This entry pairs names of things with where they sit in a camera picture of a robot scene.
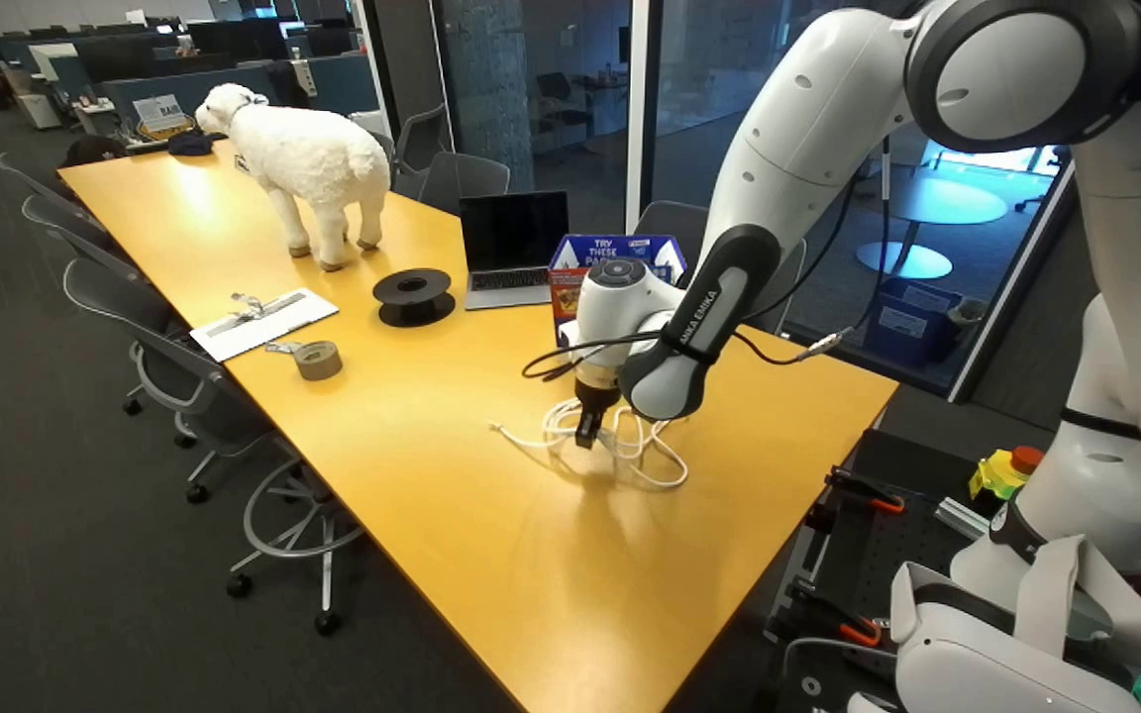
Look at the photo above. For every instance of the white plush sheep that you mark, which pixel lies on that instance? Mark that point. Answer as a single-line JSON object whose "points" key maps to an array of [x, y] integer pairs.
{"points": [[316, 154]]}

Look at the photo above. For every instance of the white equipment housing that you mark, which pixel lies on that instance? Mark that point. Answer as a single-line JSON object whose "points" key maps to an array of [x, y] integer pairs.
{"points": [[994, 661]]}

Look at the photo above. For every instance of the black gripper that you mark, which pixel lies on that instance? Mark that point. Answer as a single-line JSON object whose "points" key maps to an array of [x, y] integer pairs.
{"points": [[595, 390]]}

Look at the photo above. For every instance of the dark office chair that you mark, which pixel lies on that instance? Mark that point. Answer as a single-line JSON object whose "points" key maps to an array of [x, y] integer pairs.
{"points": [[417, 140], [673, 225], [466, 179]]}

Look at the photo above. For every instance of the white paper sheet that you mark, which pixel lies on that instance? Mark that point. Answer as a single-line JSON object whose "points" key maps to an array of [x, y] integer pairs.
{"points": [[269, 321]]}

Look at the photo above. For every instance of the small black bag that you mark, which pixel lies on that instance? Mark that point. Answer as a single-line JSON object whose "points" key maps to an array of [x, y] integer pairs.
{"points": [[96, 150]]}

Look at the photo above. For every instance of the yellow red emergency stop button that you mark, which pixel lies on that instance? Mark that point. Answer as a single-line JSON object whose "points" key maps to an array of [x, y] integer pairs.
{"points": [[1000, 477]]}

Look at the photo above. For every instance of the orange black clamp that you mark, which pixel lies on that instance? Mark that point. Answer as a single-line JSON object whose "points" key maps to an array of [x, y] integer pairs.
{"points": [[863, 637], [874, 502]]}

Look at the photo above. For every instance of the grey mesh office chair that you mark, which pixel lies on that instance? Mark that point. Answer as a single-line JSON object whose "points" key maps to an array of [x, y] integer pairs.
{"points": [[220, 416], [38, 179], [138, 321], [68, 238]]}

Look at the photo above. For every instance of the black filament spool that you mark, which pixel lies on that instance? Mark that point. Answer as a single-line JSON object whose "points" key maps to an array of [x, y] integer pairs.
{"points": [[414, 296]]}

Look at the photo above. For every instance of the blue office desk partition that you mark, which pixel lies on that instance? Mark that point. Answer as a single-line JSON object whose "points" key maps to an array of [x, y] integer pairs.
{"points": [[269, 85]]}

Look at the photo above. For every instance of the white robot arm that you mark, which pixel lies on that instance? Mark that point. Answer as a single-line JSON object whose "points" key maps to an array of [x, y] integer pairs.
{"points": [[809, 119]]}

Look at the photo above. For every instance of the open black laptop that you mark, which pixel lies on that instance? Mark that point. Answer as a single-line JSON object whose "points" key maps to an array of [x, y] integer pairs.
{"points": [[513, 238]]}

